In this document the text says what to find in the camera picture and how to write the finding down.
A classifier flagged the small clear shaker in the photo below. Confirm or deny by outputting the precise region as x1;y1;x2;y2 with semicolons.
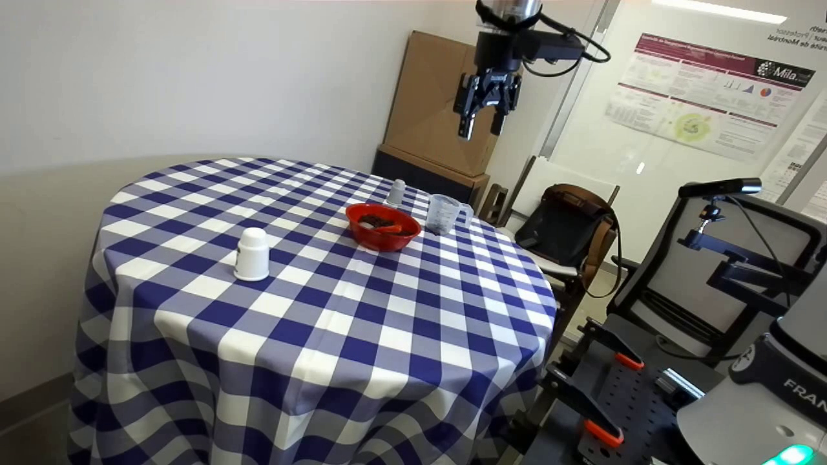
385;174;409;212

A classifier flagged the black camera on stand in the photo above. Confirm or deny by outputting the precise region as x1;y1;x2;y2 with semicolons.
677;174;766;204

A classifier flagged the white research poster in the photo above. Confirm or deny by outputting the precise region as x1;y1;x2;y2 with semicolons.
602;30;819;165

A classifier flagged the small white cup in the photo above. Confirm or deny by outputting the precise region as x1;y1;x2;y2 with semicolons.
234;224;274;284

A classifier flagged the dark low cabinet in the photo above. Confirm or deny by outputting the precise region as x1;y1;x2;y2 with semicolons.
370;146;495;212

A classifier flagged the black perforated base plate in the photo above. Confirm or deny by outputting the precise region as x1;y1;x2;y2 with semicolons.
506;324;718;465

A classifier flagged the red plastic bowl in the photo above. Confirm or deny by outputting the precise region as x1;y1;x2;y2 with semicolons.
343;200;423;253

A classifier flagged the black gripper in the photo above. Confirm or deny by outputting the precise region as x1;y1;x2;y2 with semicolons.
453;30;526;142

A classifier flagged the blue white checkered tablecloth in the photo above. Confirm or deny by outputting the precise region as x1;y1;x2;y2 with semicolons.
67;152;563;465

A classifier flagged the black mesh office chair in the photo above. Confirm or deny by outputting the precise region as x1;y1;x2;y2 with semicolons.
606;191;827;364

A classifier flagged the orange handled clamp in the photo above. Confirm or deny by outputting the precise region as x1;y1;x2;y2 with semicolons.
546;364;630;452
579;317;648;375

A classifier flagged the brown backed chair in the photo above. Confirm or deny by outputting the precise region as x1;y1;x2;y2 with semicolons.
515;181;624;298

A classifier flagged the cardboard box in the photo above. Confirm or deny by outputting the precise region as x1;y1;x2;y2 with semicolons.
381;28;502;181

